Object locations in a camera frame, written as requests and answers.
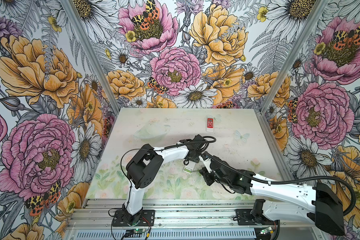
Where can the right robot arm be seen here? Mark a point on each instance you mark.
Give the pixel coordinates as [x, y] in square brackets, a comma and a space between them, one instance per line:
[316, 204]

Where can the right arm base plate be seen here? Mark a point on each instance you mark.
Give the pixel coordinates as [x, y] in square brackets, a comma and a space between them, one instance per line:
[247, 217]

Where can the left circuit board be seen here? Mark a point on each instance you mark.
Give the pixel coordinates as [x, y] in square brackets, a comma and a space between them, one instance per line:
[136, 231]

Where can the right circuit board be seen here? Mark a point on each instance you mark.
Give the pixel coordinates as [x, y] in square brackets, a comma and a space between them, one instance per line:
[265, 231]

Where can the aluminium frame rail front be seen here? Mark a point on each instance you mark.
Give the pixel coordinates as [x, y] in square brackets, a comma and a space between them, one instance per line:
[97, 214]

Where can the circuit board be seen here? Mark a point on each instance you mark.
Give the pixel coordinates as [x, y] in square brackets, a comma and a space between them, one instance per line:
[136, 231]
[265, 231]

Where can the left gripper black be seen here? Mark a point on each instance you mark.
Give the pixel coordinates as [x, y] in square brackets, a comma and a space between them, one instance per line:
[196, 159]

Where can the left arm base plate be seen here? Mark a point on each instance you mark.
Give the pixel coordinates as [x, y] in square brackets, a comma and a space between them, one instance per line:
[144, 218]

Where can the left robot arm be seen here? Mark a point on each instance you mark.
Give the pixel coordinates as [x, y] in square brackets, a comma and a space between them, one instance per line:
[142, 169]

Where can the red white remote control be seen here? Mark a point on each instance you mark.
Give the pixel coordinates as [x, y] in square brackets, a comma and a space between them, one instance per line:
[210, 125]

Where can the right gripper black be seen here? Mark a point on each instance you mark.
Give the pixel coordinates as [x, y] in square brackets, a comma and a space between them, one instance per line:
[206, 176]

